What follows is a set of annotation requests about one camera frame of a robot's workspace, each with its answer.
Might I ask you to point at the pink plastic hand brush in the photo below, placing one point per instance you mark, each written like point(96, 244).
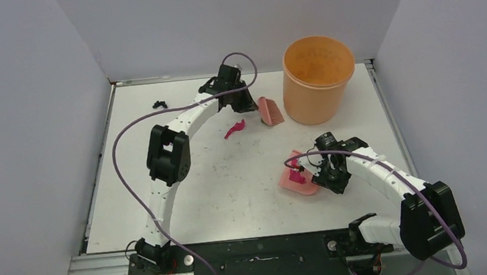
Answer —
point(270, 114)

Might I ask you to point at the pink plastic dustpan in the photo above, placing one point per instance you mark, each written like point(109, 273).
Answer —
point(309, 188)

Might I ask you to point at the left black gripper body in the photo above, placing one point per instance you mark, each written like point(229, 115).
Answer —
point(240, 101)

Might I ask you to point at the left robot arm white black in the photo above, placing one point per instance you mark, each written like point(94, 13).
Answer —
point(169, 157)

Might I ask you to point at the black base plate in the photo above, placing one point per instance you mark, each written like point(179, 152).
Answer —
point(312, 253)

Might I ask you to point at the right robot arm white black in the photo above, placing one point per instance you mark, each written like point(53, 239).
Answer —
point(428, 219)

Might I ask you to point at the orange plastic bucket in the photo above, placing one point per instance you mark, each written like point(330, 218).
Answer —
point(317, 70)

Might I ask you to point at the black paper scrap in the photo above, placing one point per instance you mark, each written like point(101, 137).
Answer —
point(160, 104)

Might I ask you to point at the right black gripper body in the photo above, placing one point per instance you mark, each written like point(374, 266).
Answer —
point(327, 178)

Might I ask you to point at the magenta paper scrap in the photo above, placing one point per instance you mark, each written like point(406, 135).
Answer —
point(296, 173)
point(237, 127)

